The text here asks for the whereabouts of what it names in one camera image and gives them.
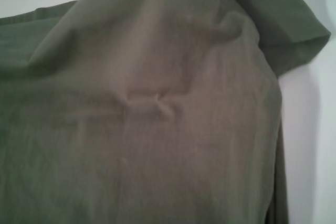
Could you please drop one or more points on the dark green FREE t-shirt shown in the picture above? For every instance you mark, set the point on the dark green FREE t-shirt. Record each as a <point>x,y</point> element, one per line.
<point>144,116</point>

